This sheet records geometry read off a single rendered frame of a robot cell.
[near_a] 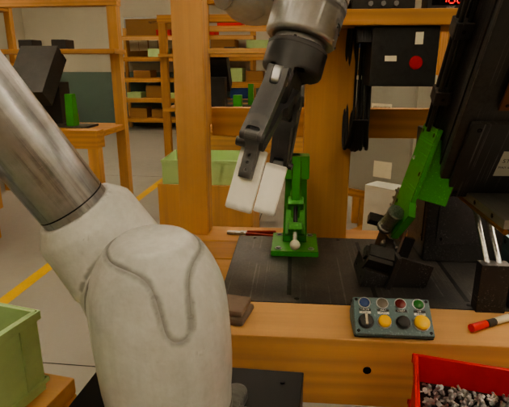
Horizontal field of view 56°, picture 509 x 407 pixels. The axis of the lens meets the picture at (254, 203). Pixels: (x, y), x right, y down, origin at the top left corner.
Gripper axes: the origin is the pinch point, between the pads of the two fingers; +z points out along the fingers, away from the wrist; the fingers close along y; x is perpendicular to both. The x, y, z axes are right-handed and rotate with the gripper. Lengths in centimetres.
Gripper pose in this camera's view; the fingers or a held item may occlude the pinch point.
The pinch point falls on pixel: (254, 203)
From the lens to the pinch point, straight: 58.6
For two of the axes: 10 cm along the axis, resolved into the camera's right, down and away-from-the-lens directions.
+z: -2.7, 9.6, 0.2
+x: -9.4, -2.7, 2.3
